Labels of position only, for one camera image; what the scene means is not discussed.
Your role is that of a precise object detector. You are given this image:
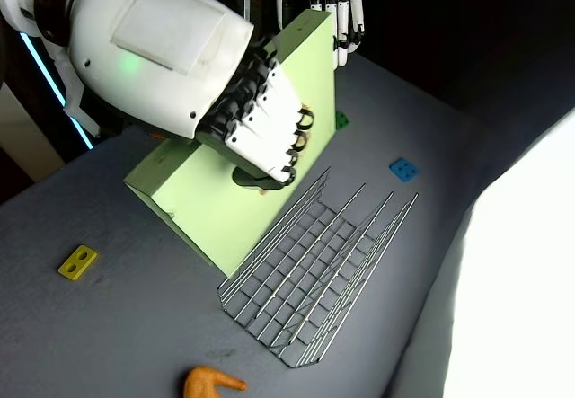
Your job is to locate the yellow two-hole block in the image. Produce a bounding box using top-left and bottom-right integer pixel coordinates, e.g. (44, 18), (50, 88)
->
(57, 244), (99, 281)

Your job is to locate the light green box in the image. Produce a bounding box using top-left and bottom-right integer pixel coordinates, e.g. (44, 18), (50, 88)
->
(123, 9), (339, 279)

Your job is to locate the grey table cloth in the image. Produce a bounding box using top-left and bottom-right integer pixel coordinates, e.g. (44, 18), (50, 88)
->
(0, 51), (575, 398)

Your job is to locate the blue four-hole block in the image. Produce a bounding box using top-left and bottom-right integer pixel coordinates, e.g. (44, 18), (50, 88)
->
(388, 157), (419, 184)

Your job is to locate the cyan light strip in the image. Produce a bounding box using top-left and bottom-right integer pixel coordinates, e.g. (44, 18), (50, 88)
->
(20, 32), (94, 150)

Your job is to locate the metal wire rack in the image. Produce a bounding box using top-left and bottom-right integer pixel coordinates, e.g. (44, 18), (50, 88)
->
(217, 166), (420, 369)

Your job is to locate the orange toy chicken leg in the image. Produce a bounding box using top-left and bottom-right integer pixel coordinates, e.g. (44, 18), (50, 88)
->
(182, 365), (249, 398)

